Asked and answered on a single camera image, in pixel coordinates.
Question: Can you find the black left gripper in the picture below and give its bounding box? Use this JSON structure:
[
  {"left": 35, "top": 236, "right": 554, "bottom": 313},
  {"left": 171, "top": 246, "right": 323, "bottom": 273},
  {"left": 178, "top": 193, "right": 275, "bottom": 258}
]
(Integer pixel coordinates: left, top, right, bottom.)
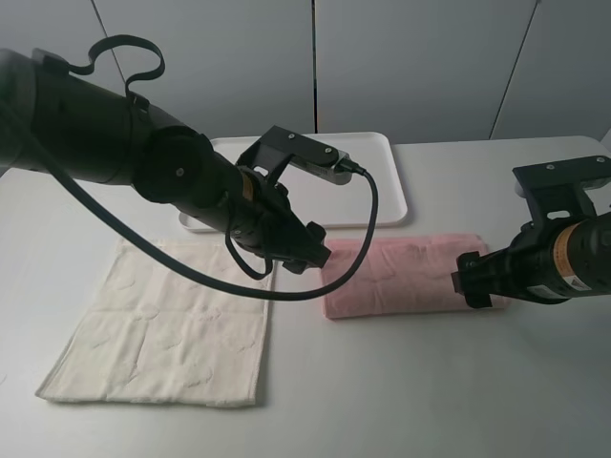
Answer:
[{"left": 223, "top": 176, "right": 331, "bottom": 275}]

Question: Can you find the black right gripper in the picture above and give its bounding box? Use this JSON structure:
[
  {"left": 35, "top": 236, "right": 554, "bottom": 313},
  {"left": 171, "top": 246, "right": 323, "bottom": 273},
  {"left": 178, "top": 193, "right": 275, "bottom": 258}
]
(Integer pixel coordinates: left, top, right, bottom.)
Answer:
[{"left": 452, "top": 223, "right": 558, "bottom": 308}]

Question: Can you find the pink towel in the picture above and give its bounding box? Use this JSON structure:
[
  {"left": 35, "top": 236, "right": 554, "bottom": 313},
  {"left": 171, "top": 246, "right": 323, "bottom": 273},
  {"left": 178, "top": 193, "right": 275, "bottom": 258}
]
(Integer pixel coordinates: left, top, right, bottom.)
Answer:
[{"left": 323, "top": 234, "right": 488, "bottom": 320}]

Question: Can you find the cream white towel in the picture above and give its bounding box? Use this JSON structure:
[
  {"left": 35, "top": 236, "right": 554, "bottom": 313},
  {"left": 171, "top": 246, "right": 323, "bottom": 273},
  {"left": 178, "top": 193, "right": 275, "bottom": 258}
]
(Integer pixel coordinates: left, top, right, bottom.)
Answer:
[{"left": 35, "top": 241, "right": 269, "bottom": 407}]

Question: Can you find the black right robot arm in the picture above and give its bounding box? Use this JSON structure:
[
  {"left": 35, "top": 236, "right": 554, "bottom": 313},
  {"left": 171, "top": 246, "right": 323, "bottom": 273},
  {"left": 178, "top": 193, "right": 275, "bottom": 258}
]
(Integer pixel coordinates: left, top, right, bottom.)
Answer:
[{"left": 452, "top": 213, "right": 610, "bottom": 309}]

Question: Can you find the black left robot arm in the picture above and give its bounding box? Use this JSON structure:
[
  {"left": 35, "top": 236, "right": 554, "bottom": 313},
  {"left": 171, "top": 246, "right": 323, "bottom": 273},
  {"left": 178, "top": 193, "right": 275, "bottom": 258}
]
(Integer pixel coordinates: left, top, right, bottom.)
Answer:
[{"left": 1, "top": 50, "right": 338, "bottom": 274}]

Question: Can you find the white rectangular plastic tray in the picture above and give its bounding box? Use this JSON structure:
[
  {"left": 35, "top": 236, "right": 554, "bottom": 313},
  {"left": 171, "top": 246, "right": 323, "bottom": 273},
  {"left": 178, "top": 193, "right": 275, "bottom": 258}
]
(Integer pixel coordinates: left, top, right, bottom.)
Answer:
[{"left": 178, "top": 132, "right": 410, "bottom": 235}]

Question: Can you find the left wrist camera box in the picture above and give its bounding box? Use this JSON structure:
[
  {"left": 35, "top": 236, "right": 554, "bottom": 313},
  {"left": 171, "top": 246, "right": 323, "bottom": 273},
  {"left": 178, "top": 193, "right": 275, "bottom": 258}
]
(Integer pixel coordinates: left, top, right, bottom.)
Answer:
[{"left": 236, "top": 126, "right": 365, "bottom": 185}]

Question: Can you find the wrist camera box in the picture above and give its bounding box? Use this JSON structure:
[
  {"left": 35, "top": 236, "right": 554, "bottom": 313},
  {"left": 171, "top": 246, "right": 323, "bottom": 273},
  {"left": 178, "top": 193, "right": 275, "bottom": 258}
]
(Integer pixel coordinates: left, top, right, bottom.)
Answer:
[
  {"left": 236, "top": 126, "right": 365, "bottom": 185},
  {"left": 513, "top": 156, "right": 610, "bottom": 227}
]

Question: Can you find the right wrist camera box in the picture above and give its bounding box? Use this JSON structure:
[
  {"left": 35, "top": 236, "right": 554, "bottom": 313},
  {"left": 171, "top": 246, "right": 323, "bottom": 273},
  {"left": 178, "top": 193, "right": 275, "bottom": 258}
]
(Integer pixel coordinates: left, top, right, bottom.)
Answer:
[{"left": 513, "top": 156, "right": 610, "bottom": 227}]

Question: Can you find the black left camera cable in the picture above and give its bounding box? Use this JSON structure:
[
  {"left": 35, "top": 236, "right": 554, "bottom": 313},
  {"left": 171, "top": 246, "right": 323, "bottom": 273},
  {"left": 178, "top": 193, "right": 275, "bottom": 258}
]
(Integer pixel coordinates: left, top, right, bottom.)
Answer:
[{"left": 0, "top": 107, "right": 381, "bottom": 302}]

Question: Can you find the flat black left strap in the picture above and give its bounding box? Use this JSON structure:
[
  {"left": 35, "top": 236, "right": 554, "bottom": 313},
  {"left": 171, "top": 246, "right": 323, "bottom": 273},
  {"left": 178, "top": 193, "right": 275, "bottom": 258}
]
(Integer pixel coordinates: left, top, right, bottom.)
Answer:
[{"left": 42, "top": 33, "right": 165, "bottom": 96}]

